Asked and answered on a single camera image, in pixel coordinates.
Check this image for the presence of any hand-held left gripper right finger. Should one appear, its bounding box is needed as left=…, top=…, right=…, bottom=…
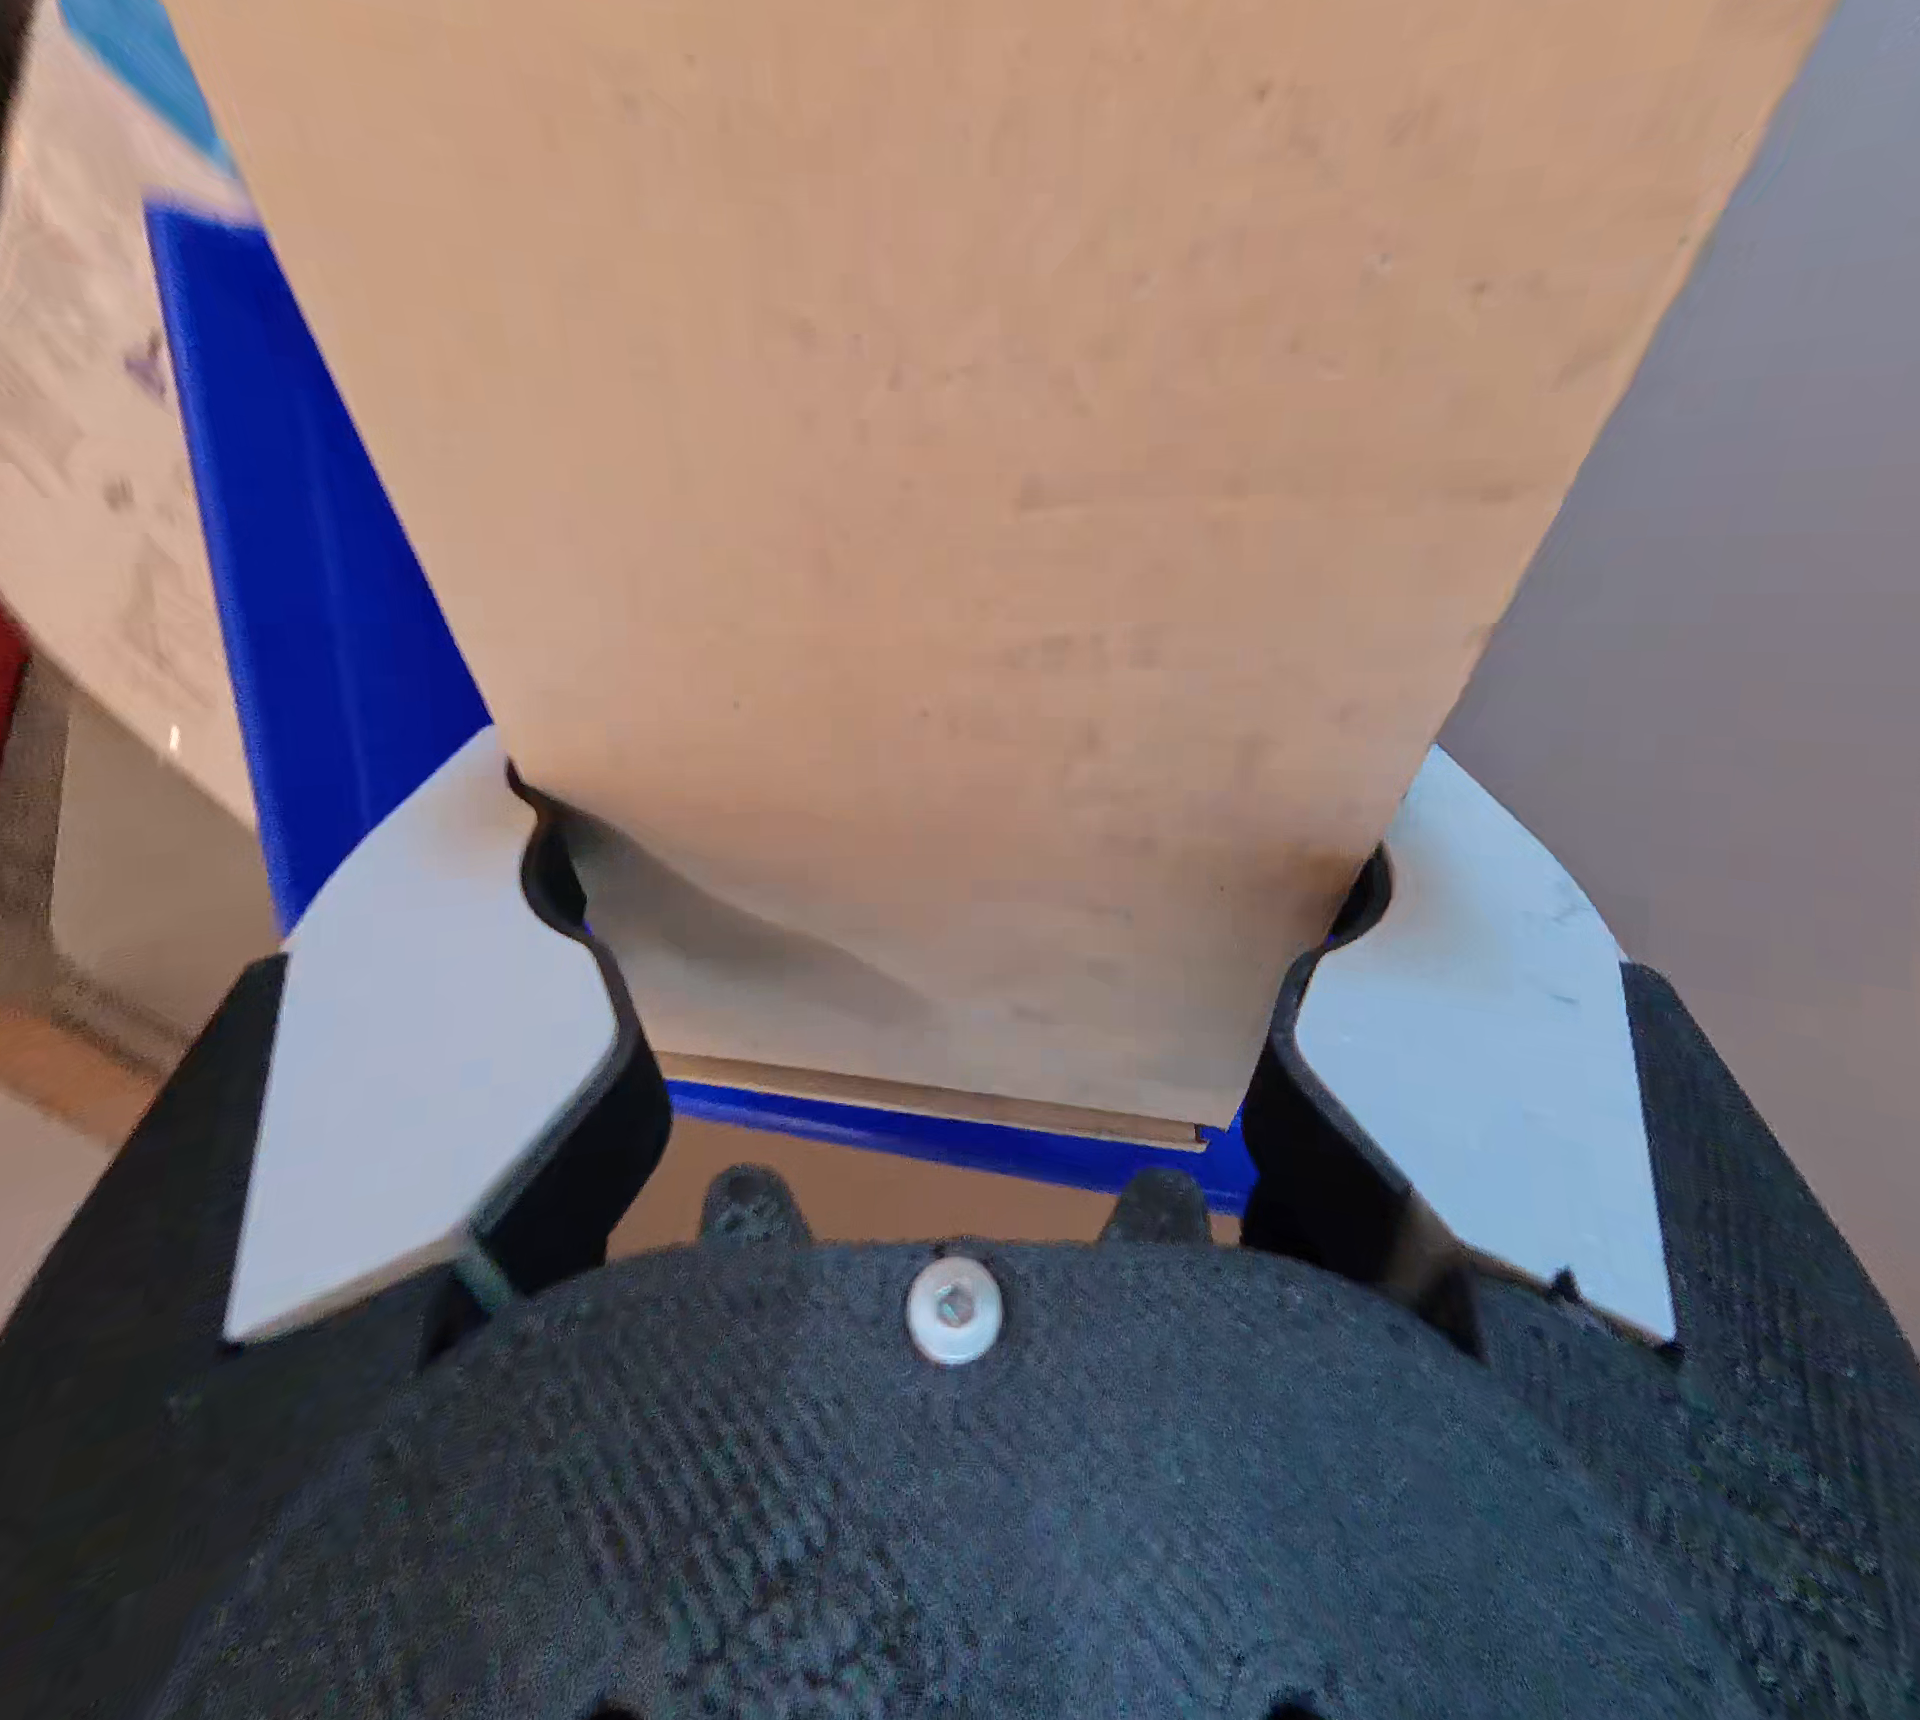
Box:
left=1238, top=741, right=1680, bottom=1362

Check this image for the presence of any blue plastic crate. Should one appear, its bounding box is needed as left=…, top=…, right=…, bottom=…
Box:
left=141, top=192, right=1266, bottom=1220

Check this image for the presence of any brown cardboard box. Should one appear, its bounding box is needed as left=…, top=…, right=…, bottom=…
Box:
left=22, top=0, right=1920, bottom=1152

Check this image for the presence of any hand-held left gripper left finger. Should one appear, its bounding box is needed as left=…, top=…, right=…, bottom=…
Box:
left=221, top=724, right=674, bottom=1347

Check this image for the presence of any white and blue printed carton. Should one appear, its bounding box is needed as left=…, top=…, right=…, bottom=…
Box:
left=0, top=0, right=289, bottom=839

